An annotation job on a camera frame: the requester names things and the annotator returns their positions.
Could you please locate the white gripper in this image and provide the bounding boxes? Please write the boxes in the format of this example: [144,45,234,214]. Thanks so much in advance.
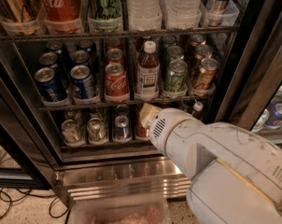
[139,103,204,160]

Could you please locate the red coke can front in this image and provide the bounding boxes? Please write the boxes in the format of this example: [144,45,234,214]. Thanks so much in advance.
[105,63,129,103]

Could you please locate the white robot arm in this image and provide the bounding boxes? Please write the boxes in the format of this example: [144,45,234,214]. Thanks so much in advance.
[140,104,282,224]

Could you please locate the red can bottom shelf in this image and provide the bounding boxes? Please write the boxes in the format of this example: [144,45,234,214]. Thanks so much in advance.
[136,111,148,140]

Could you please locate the blue silver can bottom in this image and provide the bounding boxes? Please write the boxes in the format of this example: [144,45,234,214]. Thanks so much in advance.
[115,116,131,140]

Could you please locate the green lacroix can front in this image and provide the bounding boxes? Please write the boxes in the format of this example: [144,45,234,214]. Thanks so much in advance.
[163,60,188,93]

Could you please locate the tea bottle bottom shelf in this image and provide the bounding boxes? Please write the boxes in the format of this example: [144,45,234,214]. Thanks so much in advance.
[191,102,204,120]

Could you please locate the green lacroix can middle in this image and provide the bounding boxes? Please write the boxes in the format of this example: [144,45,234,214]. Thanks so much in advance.
[165,46,184,63]

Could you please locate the gold can front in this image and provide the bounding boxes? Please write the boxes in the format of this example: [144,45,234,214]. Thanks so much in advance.
[191,58,219,91]

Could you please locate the blue pepsi can front right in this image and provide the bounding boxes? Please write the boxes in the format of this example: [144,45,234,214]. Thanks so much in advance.
[70,65,98,104]

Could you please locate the blue pepsi can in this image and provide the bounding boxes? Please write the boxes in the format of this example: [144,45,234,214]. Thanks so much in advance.
[77,39,97,61]
[72,50,90,66]
[35,67,68,106]
[70,65,98,104]
[46,40,70,66]
[38,51,69,89]

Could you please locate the green lacroix can rear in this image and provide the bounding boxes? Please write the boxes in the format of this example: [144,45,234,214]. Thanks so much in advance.
[159,35,176,51]

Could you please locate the red coke can rear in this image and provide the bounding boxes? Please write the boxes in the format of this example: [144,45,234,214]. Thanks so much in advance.
[106,38,123,50]

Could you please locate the silver can bottom far left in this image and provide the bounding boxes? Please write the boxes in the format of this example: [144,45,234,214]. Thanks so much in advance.
[61,119,83,147]

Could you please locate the gold can middle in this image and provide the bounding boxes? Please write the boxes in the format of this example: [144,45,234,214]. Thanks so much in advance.
[190,45,213,66]

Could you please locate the blue pepsi can middle right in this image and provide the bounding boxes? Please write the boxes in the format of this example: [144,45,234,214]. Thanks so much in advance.
[72,50,90,66]

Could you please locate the gold can rear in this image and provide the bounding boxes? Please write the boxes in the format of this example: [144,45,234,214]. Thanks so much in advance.
[186,34,206,51]

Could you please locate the stainless fridge bottom grille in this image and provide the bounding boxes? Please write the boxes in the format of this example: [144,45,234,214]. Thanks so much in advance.
[53,156,190,205]

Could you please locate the blue pepsi can rear right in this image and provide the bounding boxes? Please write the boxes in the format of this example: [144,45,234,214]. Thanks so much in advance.
[77,39,97,61]

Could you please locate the blue pepsi can front left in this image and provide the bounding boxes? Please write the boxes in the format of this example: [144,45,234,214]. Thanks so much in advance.
[35,67,68,106]

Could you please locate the blue pepsi can rear left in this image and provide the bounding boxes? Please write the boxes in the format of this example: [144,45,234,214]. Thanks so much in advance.
[46,40,70,66]

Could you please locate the green lacroix can top shelf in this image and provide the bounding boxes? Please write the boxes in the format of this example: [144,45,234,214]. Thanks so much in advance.
[89,0,121,32]

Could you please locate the blue pepsi can middle left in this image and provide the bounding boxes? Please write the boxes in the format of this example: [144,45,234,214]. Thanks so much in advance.
[38,51,69,89]

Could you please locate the glass fridge door right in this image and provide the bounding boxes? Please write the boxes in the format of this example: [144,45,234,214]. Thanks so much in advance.
[215,0,282,131]

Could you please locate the blue can right fridge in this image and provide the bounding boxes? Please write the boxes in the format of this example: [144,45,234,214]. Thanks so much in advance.
[265,103,282,129]

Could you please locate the silver blue can top shelf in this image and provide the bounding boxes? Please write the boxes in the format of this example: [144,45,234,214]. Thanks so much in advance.
[205,0,231,27]

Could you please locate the red coke can top shelf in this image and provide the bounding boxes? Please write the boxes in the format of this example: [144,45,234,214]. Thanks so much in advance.
[42,0,81,34]

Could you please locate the gold can top shelf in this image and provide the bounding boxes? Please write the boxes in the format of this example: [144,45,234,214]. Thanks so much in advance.
[0,0,40,35]

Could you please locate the brown tea bottle white cap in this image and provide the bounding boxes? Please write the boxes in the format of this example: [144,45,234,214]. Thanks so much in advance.
[136,41,160,100]

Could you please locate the clear plastic bin on floor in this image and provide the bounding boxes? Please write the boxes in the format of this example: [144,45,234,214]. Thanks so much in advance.
[67,193,171,224]

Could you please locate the water bottle top left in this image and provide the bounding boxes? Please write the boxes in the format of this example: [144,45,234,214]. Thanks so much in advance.
[127,0,162,31]

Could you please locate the water bottle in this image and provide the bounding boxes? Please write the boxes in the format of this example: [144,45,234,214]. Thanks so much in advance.
[160,0,202,30]
[127,0,162,31]

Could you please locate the water bottle top right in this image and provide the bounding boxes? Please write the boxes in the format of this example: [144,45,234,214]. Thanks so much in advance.
[160,0,202,30]

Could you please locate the black cable on floor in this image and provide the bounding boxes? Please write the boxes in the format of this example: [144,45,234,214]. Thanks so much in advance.
[0,186,70,223]

